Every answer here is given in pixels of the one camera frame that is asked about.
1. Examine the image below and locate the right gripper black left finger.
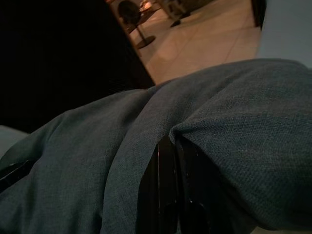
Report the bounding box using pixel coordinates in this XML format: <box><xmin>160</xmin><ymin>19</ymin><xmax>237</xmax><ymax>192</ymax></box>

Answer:
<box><xmin>0</xmin><ymin>159</ymin><xmax>34</xmax><ymax>190</ymax></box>

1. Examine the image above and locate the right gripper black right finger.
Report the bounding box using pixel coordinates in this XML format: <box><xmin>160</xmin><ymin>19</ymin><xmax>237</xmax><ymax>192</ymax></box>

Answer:
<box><xmin>136</xmin><ymin>135</ymin><xmax>236</xmax><ymax>234</ymax></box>

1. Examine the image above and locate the teal linen pillow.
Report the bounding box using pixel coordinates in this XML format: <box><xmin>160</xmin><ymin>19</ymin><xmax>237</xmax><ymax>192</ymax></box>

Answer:
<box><xmin>0</xmin><ymin>58</ymin><xmax>312</xmax><ymax>234</ymax></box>

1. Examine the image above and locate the black pedestal chair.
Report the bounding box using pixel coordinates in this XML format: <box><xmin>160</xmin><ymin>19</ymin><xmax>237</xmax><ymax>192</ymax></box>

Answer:
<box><xmin>117</xmin><ymin>0</ymin><xmax>156</xmax><ymax>49</ymax></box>

